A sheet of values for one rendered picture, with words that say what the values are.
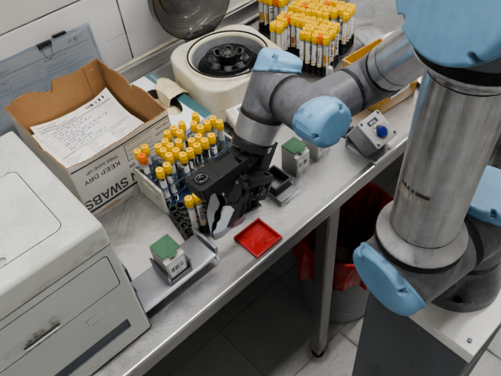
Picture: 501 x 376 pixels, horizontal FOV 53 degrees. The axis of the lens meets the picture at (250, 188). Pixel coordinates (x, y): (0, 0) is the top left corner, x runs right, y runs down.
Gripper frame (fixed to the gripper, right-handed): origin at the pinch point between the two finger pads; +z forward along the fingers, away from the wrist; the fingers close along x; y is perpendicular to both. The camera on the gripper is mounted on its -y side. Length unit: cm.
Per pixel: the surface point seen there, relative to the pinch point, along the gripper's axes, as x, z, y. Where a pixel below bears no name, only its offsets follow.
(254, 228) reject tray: -1.8, -0.1, 9.8
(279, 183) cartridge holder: 2.4, -6.8, 19.0
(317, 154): 1.7, -13.2, 28.4
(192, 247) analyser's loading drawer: 1.1, 3.0, -3.2
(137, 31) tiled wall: 59, -19, 19
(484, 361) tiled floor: -45, 47, 103
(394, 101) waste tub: 1, -26, 51
